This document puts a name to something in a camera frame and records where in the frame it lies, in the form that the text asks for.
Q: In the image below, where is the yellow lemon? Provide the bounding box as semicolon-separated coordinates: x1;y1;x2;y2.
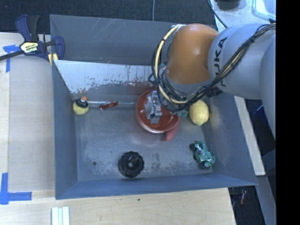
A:
188;99;210;126

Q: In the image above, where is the red round bowl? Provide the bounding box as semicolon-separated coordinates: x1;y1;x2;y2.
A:
135;89;181;134

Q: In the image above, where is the grey metal bin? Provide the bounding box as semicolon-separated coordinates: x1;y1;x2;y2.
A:
49;14;259;200

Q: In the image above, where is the small red-brown glossy piece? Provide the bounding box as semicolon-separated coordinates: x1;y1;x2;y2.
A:
98;101;119;111

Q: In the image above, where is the black round ribbed knob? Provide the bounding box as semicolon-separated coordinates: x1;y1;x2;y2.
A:
117;151;145;179

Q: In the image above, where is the pink-red rounded piece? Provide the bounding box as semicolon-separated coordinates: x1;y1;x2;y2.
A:
165;120;181;142

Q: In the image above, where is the yellow toy duck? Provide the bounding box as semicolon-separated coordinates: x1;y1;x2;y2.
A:
72;96;90;116

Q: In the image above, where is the green toy motorcycle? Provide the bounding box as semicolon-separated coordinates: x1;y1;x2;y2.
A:
189;140;217;170

